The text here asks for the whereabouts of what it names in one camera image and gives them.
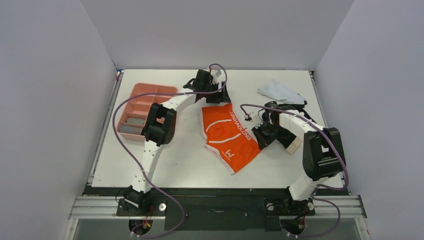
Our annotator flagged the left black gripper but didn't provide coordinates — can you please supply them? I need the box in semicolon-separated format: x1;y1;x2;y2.
202;82;230;105

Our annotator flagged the orange underwear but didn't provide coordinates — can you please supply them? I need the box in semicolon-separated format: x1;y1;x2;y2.
201;103;261;175

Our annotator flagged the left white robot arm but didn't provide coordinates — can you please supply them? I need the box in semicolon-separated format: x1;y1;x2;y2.
123;68;231;215

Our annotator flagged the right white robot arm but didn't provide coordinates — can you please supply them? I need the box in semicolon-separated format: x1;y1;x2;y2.
251;101;346;215

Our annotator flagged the black underwear beige waistband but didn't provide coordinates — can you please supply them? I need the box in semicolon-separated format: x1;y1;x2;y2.
276;103;316;155

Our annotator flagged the light blue underwear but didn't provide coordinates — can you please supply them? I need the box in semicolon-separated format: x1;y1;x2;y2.
256;79;307;105

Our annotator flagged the grey striped rolled underwear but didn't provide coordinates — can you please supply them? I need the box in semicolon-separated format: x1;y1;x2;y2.
118;124;143;136

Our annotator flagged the pink divided storage tray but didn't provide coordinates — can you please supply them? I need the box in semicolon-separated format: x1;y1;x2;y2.
116;82;178;142

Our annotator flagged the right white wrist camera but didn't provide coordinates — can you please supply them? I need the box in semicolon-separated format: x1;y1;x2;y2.
244;112;262;125

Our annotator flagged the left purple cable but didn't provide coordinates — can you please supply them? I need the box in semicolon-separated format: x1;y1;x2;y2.
111;63;228;240

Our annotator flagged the purple cable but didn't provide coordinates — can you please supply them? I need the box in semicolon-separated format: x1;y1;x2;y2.
111;63;228;240
239;103;350;239

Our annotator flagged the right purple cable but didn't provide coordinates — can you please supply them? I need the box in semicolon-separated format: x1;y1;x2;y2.
239;103;350;239

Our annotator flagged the aluminium mounting rail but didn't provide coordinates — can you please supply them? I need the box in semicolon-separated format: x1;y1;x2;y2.
69;195;367;220

